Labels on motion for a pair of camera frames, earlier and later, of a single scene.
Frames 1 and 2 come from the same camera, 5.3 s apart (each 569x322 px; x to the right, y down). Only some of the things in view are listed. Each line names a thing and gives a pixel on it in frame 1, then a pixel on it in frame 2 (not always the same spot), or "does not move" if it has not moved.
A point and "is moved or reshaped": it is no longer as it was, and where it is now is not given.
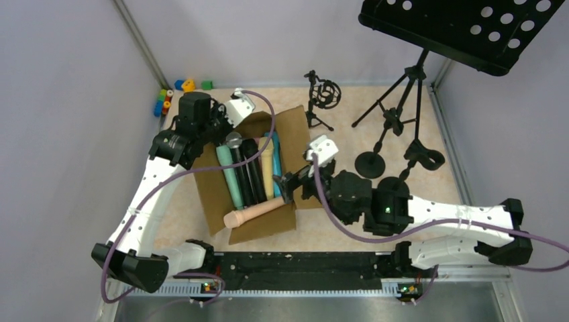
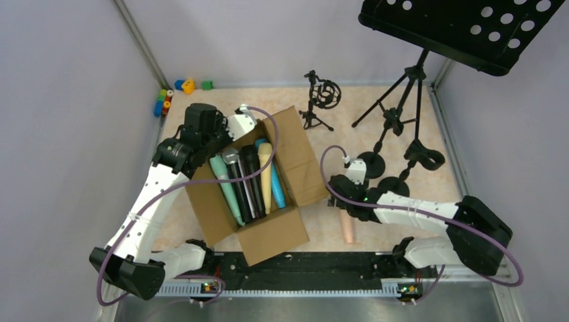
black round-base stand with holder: [417, 153] does not move
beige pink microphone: [233, 218] is moved or reshaped
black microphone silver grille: [234, 140] is moved or reshaped
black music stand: [490, 35] does not move
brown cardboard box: [292, 135] is moved or reshaped
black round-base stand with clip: [372, 164] does not move
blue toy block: [178, 84] does not move
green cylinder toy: [162, 94] does not move
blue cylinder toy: [158, 108] does not move
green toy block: [207, 85] does not move
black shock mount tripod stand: [324, 93] does not move
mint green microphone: [224, 155] → [219, 167]
